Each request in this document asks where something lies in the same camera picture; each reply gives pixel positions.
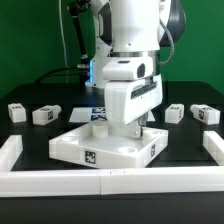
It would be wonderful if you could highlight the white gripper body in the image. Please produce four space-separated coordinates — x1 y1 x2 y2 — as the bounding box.
102 57 162 125

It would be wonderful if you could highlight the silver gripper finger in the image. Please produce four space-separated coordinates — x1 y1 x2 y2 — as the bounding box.
130 120 141 138

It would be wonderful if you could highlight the white square table top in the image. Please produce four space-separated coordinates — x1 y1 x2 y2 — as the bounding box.
49 121 168 169

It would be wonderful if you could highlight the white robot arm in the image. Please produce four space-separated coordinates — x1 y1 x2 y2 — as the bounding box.
86 0 186 138

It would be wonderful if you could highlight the white fiducial marker sheet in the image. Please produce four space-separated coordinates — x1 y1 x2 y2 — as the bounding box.
68 106 156 123

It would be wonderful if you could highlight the white U-shaped fence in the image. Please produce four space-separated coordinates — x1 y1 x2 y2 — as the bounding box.
0 135 224 197

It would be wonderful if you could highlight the black cable conduit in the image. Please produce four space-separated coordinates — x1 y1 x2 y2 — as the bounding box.
33 0 92 84

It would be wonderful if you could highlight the white thin cable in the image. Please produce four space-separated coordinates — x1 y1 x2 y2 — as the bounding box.
58 0 70 84

